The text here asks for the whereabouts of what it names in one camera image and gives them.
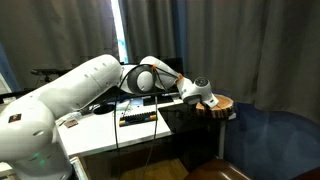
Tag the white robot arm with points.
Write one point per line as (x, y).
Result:
(29, 140)

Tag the brown leather chair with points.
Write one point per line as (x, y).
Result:
(217, 169)

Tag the grey curtain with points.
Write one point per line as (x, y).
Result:
(263, 52)

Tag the black camera on tripod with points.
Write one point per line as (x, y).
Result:
(39, 72)

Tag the wood stump shaped cushion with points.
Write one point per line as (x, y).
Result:
(224, 108)

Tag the black right monitor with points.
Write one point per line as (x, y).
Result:
(160, 95)

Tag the white desk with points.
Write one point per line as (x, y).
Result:
(98, 133)

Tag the black keyboard with coloured keys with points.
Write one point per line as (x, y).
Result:
(137, 118)

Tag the small brown card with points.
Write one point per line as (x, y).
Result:
(71, 123)

